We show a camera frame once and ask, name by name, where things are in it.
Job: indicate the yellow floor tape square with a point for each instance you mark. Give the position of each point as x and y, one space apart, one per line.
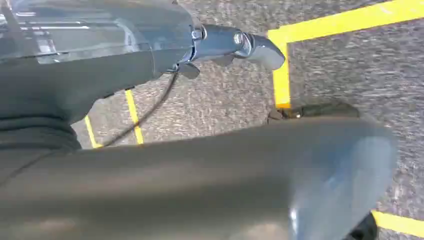
281 73
400 224
134 116

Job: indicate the black robot foot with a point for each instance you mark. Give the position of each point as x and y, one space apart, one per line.
324 111
364 230

